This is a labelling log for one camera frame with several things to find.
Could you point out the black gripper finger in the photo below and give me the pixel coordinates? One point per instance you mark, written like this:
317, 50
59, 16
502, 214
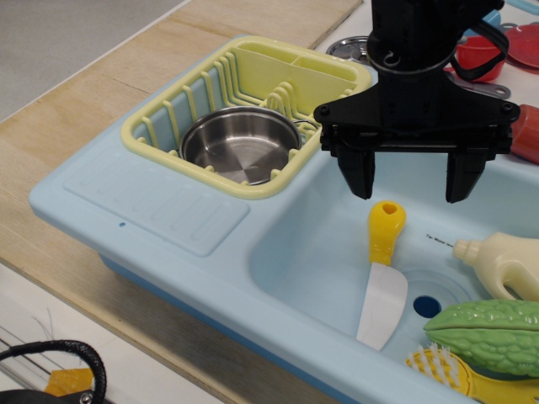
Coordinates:
358, 169
463, 172

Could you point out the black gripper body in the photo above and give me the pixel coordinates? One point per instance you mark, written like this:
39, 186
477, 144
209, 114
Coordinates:
434, 115

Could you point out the yellow handled toy knife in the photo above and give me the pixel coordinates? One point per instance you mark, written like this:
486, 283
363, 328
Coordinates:
387, 287

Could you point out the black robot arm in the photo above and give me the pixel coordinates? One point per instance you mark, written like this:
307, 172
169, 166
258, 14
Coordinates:
411, 41

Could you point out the silver pot lid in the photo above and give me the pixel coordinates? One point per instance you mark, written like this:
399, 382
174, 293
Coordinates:
353, 48

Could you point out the stainless steel pot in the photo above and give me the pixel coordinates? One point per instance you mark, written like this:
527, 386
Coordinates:
245, 144

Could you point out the red toy measuring cup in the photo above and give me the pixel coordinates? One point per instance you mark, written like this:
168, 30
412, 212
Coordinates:
476, 51

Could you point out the cream toy detergent bottle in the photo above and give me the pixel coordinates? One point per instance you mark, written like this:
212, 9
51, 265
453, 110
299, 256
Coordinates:
506, 266

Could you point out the yellow dish drying rack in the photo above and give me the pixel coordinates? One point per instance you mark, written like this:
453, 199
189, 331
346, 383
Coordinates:
247, 71

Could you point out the blue toy cup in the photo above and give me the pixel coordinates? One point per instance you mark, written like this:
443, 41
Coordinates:
493, 18

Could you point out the red toy plate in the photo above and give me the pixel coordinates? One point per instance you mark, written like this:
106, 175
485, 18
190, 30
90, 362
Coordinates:
523, 39

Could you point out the green toy bitter gourd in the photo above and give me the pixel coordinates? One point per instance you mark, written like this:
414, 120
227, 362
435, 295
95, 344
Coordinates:
500, 336

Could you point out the yellow dish brush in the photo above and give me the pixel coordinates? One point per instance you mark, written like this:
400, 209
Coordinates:
440, 364

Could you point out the yellow tape piece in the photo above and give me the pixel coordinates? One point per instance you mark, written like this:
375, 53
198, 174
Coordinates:
65, 382

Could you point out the grey toy utensil handle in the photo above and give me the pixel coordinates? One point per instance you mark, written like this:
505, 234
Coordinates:
484, 88

